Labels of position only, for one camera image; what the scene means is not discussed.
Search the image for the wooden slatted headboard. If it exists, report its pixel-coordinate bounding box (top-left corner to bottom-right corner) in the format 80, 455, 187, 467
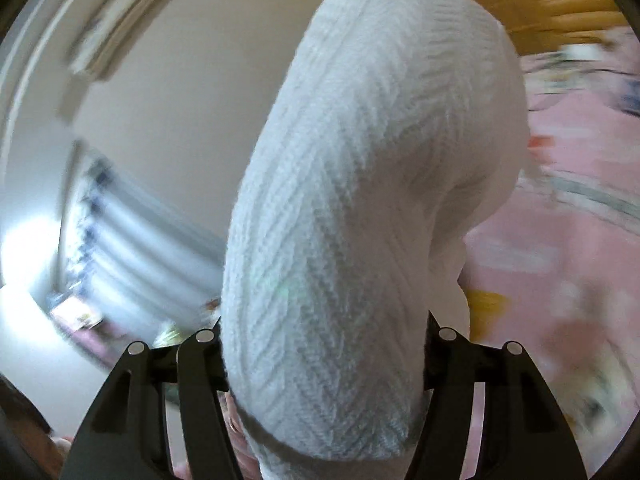
445, 0, 626, 56

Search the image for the white wall air conditioner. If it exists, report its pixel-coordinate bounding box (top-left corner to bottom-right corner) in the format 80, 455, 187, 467
67, 0, 193, 81

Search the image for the pink printed blanket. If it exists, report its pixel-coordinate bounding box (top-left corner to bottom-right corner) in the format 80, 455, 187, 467
457, 25, 640, 476

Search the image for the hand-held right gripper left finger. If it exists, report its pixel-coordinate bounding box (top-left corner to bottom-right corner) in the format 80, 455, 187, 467
60, 326, 246, 480

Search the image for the light window curtain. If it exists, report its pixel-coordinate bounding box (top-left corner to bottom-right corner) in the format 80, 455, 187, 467
55, 155, 226, 311

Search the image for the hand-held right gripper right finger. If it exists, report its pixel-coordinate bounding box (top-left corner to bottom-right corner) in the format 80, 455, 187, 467
405, 311, 589, 480

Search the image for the white knit towel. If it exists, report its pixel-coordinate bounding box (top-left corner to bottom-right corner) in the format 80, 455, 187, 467
220, 0, 531, 480

